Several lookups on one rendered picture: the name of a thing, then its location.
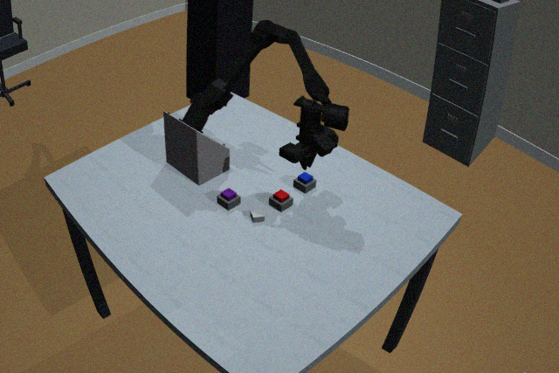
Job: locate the blue button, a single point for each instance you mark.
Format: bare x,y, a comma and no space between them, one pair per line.
304,182

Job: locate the purple button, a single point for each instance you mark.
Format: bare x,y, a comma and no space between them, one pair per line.
228,199

